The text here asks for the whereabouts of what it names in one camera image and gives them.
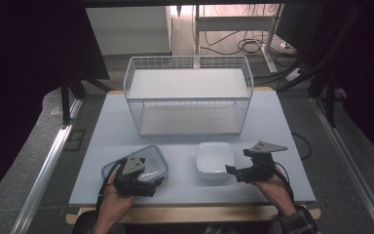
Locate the aluminium rail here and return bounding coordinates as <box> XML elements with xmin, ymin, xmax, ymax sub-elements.
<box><xmin>10</xmin><ymin>124</ymin><xmax>74</xmax><ymax>234</ymax></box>
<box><xmin>309</xmin><ymin>97</ymin><xmax>374</xmax><ymax>234</ymax></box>

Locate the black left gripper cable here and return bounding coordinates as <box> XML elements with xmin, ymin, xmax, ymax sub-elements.
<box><xmin>95</xmin><ymin>157</ymin><xmax>128</xmax><ymax>213</ymax></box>

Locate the dark floor grate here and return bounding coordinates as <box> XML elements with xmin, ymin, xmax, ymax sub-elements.
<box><xmin>63</xmin><ymin>129</ymin><xmax>87</xmax><ymax>152</ymax></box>

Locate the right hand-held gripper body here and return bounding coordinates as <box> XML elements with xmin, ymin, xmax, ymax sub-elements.
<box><xmin>243</xmin><ymin>139</ymin><xmax>288</xmax><ymax>183</ymax></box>

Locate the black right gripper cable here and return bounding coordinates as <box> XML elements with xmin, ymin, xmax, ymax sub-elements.
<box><xmin>273</xmin><ymin>160</ymin><xmax>296</xmax><ymax>204</ymax></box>

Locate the dark curtain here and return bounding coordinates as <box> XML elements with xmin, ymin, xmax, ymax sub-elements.
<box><xmin>320</xmin><ymin>0</ymin><xmax>374</xmax><ymax>161</ymax></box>
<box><xmin>0</xmin><ymin>0</ymin><xmax>111</xmax><ymax>211</ymax></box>

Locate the tangle of black floor cables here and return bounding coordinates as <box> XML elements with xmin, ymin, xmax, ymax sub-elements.
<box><xmin>199</xmin><ymin>28</ymin><xmax>295</xmax><ymax>57</ymax></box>

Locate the black floor cable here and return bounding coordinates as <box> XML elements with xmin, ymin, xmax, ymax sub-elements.
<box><xmin>291</xmin><ymin>132</ymin><xmax>313</xmax><ymax>161</ymax></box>

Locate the white wire shelf rack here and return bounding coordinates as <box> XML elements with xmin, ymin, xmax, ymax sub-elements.
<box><xmin>123</xmin><ymin>55</ymin><xmax>254</xmax><ymax>137</ymax></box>

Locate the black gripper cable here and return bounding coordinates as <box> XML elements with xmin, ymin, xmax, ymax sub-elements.
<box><xmin>95</xmin><ymin>157</ymin><xmax>128</xmax><ymax>213</ymax></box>
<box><xmin>273</xmin><ymin>160</ymin><xmax>296</xmax><ymax>204</ymax></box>

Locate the white food container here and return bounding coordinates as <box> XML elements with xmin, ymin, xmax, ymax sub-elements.
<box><xmin>196</xmin><ymin>141</ymin><xmax>236</xmax><ymax>181</ymax></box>

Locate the white power strip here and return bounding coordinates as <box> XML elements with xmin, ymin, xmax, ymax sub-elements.
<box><xmin>284</xmin><ymin>67</ymin><xmax>304</xmax><ymax>83</ymax></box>

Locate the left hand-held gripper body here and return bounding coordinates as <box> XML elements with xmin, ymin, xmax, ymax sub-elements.
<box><xmin>113</xmin><ymin>154</ymin><xmax>146</xmax><ymax>197</ymax></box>

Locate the person's left hand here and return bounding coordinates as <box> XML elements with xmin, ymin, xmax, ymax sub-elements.
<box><xmin>99</xmin><ymin>173</ymin><xmax>137</xmax><ymax>225</ymax></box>

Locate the dark monitor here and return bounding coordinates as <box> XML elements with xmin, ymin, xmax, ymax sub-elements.
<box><xmin>275</xmin><ymin>3</ymin><xmax>325</xmax><ymax>53</ymax></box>

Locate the white desk frame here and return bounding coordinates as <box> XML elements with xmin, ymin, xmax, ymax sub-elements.
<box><xmin>193</xmin><ymin>3</ymin><xmax>285</xmax><ymax>74</ymax></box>

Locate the clear lid with blue rim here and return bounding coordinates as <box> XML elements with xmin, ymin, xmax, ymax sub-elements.
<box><xmin>101</xmin><ymin>144</ymin><xmax>170</xmax><ymax>184</ymax></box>

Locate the white cabinet panel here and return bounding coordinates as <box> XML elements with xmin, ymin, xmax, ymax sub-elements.
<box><xmin>85</xmin><ymin>6</ymin><xmax>171</xmax><ymax>57</ymax></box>

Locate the person's right hand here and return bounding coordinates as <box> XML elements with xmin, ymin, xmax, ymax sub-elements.
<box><xmin>252</xmin><ymin>165</ymin><xmax>297</xmax><ymax>215</ymax></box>

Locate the black metal stand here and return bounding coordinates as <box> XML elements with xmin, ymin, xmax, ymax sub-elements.
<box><xmin>59</xmin><ymin>72</ymin><xmax>113</xmax><ymax>127</ymax></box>
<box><xmin>307</xmin><ymin>72</ymin><xmax>339</xmax><ymax>129</ymax></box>

